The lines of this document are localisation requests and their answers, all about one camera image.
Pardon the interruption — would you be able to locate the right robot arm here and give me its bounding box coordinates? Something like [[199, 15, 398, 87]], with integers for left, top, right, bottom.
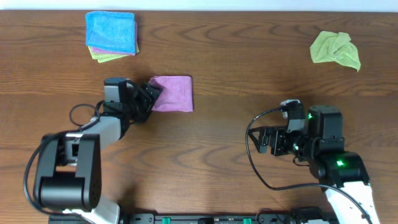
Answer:
[[245, 101, 379, 223]]

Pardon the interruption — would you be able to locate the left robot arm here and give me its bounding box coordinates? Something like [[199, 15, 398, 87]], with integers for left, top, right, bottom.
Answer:
[[23, 78, 162, 224]]

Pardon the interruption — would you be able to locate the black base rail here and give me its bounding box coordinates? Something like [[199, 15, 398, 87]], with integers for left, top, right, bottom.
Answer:
[[48, 206, 340, 224]]

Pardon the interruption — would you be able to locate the folded green cloth upper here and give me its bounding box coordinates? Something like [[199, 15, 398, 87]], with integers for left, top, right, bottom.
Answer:
[[88, 43, 140, 60]]

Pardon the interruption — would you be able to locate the folded blue cloth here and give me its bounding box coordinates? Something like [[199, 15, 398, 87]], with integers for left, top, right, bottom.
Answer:
[[85, 11, 136, 53]]

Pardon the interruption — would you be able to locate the folded green cloth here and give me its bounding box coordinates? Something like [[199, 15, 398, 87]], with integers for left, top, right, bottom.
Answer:
[[88, 43, 140, 60], [97, 55, 127, 63]]

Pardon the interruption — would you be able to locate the right black cable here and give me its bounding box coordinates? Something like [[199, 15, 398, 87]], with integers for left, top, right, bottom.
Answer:
[[244, 107, 374, 224]]

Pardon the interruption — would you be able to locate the folded green cloth bottom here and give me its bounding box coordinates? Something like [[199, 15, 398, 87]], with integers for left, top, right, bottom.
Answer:
[[97, 55, 127, 63]]

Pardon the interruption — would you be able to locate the purple microfiber cloth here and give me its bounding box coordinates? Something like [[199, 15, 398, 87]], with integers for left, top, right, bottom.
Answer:
[[149, 76, 194, 112]]

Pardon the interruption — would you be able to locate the crumpled green microfiber cloth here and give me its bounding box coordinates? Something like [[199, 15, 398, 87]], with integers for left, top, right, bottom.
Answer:
[[310, 31, 361, 72]]

